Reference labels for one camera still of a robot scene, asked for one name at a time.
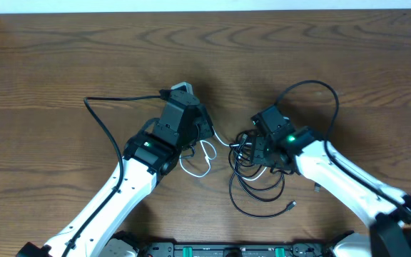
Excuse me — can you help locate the white cable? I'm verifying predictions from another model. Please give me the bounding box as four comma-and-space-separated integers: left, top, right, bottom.
178, 126, 268, 182

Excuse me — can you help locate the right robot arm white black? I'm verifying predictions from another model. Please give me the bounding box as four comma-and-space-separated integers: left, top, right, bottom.
251, 127, 411, 256

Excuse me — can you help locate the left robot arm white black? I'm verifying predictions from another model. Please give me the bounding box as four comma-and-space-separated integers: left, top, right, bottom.
17, 104, 213, 256

